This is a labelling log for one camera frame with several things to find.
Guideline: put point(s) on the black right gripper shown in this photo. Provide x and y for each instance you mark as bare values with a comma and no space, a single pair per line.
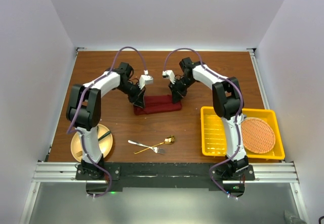
177,94

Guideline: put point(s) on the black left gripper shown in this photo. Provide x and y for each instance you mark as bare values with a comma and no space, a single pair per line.
137,99

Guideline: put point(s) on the dark red cloth napkin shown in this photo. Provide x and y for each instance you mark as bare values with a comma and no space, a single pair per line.
157,104

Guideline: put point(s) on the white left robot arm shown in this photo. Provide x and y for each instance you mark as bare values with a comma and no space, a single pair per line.
84,111

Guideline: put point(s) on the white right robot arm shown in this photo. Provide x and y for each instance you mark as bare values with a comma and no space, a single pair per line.
227,104

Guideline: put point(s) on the gold spoon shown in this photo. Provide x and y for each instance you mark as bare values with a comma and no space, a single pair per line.
168,141

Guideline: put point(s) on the cream round plate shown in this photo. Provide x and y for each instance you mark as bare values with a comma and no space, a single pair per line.
105,145

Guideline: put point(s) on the silver fork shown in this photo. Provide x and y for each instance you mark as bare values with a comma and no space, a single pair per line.
156,149

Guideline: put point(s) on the yellow plastic tray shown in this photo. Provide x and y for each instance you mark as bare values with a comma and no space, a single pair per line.
213,140

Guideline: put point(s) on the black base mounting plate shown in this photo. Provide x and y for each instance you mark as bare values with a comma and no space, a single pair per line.
164,175

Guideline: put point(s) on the orange woven round mat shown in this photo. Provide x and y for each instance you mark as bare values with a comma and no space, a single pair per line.
258,136

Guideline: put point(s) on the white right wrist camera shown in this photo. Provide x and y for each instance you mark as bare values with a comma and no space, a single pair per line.
169,74

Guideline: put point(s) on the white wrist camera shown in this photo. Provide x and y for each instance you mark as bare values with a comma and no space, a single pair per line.
169,74
145,79

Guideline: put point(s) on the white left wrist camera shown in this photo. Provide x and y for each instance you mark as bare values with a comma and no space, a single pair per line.
145,79

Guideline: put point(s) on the aluminium right side rail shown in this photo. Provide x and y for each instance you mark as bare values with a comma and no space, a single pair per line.
258,77

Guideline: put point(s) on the aluminium rail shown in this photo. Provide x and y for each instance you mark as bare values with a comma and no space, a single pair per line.
264,172
258,77

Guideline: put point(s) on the aluminium front rail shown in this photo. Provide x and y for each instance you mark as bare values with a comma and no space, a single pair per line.
264,172

